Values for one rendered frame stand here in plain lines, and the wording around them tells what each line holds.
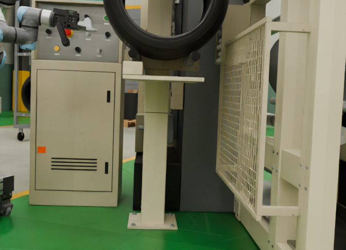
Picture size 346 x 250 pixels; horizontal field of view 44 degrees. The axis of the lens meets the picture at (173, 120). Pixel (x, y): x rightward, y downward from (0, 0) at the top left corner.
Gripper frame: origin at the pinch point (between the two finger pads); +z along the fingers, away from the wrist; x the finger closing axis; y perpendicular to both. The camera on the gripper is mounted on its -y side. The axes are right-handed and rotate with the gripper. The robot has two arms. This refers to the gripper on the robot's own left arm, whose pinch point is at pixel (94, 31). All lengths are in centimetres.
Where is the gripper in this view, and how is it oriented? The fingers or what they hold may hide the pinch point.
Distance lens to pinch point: 206.1
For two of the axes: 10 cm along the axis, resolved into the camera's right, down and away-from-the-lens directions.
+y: 1.6, -9.9, -0.6
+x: -0.6, -0.7, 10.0
